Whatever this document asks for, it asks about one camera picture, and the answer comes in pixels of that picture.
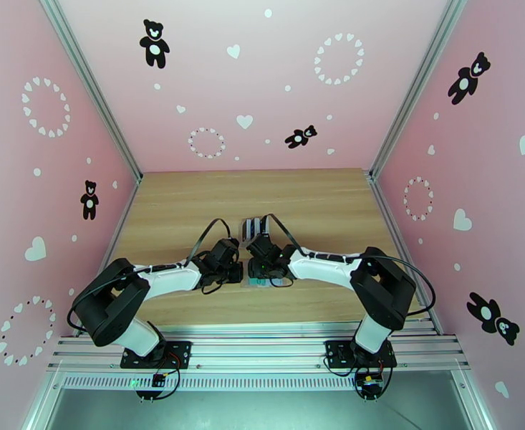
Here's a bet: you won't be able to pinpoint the perforated metal strip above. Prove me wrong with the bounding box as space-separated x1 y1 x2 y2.
59 373 456 392

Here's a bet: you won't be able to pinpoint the left power connector with wires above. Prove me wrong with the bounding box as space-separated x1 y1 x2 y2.
134 352 183 403

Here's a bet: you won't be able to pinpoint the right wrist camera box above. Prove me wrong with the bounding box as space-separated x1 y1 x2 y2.
246 234 275 258

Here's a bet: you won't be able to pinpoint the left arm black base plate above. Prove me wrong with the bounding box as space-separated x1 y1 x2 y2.
120 340 193 370

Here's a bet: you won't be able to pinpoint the aluminium corner post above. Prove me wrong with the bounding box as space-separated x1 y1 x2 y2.
36 0 143 186
368 0 470 186

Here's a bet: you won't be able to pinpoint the aluminium base frame rails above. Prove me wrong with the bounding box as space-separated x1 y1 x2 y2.
46 307 472 374

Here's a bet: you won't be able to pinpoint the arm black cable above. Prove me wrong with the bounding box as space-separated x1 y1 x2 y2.
185 218 231 269
261 213 306 255

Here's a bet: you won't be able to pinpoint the clear acrylic card stand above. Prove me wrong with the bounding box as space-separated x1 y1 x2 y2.
236 216 273 246

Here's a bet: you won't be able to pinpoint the pink card holder wallet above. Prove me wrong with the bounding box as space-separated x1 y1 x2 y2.
241 272 291 291

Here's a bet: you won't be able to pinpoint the right power connector with wires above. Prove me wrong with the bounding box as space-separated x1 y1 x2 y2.
353 348 400 403

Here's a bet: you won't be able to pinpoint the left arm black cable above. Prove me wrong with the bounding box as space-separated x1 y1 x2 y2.
185 218 231 269

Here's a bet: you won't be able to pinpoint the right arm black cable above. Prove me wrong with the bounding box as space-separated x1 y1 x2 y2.
261 213 306 255

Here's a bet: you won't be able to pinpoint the power connector with wires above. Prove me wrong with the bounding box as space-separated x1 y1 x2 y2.
353 348 400 403
134 352 183 403

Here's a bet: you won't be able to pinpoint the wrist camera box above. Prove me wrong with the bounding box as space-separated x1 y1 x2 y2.
210 237 240 264
246 234 275 258

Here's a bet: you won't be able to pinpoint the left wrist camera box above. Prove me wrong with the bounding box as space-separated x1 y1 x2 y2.
210 237 240 264

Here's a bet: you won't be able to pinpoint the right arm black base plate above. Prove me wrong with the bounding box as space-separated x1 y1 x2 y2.
324 340 399 370

